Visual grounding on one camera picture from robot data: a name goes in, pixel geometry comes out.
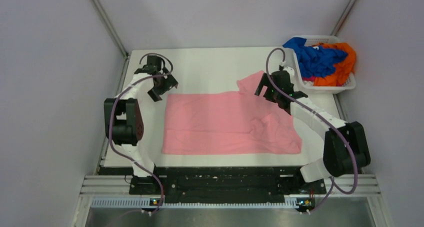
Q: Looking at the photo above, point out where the orange t shirt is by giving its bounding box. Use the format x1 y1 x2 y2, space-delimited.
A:
314 42 357 87

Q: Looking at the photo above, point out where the blue t shirt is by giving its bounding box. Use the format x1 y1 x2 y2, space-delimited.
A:
282 37 348 78

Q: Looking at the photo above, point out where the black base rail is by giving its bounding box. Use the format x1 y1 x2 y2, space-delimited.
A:
129 166 327 204

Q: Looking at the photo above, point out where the white toothed cable duct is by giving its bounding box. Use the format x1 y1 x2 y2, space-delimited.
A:
91 197 299 209

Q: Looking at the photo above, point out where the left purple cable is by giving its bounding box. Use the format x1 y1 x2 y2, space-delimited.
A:
108 52 174 216

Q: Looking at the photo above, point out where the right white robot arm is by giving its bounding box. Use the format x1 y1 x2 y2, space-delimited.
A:
255 67 371 193

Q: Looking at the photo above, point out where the pink t shirt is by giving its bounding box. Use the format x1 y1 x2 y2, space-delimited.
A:
162 71 302 155

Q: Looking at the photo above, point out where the white plastic laundry basket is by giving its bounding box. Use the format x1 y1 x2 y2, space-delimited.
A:
287 35 357 94

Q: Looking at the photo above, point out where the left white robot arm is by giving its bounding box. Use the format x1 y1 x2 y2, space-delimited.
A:
103 52 179 194

